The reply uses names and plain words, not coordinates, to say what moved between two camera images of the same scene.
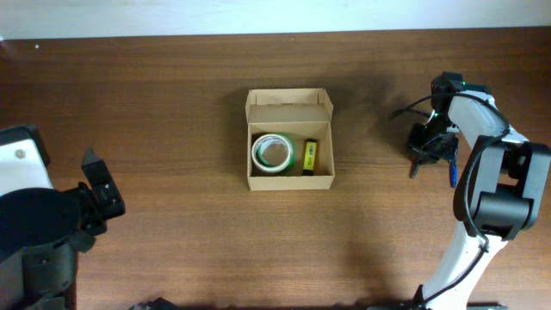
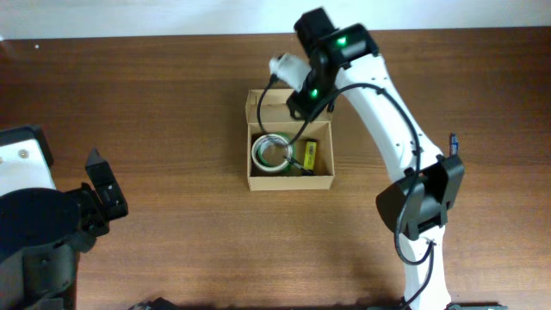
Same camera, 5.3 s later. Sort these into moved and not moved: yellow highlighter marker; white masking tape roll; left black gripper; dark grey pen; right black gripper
Moved: right black gripper; dark grey pen
Not moved: white masking tape roll; left black gripper; yellow highlighter marker
